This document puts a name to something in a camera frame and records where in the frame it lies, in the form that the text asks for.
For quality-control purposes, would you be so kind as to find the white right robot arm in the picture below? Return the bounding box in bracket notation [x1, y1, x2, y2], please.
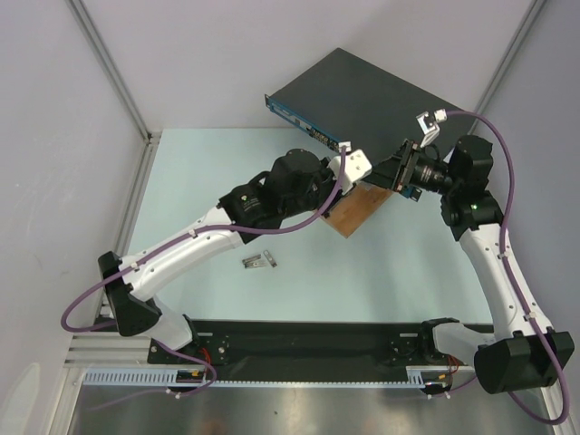
[365, 135, 575, 394]

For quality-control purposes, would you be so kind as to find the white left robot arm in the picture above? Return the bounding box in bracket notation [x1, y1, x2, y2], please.
[98, 142, 351, 363]

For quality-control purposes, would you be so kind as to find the wooden base board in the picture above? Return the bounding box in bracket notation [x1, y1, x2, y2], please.
[323, 185, 393, 238]

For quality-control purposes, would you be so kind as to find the SFP module blue latch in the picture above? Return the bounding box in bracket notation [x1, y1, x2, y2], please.
[244, 260, 268, 269]

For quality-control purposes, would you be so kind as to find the silver SFP module on pair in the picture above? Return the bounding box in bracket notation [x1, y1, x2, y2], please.
[242, 254, 261, 265]

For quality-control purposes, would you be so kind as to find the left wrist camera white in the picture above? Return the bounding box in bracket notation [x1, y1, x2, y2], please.
[328, 141, 372, 196]

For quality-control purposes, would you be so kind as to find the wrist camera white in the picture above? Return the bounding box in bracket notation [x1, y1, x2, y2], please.
[416, 109, 448, 149]
[328, 141, 372, 196]

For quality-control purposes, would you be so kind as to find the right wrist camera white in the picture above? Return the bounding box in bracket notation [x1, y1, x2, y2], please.
[416, 109, 448, 149]

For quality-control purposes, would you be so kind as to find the black blue network switch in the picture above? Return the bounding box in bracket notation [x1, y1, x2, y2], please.
[264, 47, 479, 201]

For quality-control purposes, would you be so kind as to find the aluminium frame post right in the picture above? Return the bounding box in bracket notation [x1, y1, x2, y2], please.
[474, 0, 548, 114]

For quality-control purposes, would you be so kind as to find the aluminium frame post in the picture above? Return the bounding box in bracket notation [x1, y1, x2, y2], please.
[65, 0, 160, 146]
[474, 0, 548, 114]

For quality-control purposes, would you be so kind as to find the aluminium frame post left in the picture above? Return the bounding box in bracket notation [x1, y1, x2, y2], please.
[65, 0, 160, 146]

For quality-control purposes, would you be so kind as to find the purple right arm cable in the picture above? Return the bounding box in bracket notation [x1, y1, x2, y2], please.
[425, 108, 571, 426]

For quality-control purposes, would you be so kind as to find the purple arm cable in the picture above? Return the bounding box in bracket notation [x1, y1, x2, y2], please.
[425, 108, 571, 426]
[61, 143, 350, 411]

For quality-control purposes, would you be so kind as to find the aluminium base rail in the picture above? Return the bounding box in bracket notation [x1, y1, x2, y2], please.
[64, 332, 150, 368]

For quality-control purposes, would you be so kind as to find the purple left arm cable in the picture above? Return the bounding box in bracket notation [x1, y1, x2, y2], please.
[61, 143, 350, 411]

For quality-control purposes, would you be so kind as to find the grey slotted cable duct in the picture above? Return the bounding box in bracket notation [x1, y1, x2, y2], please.
[83, 367, 454, 388]

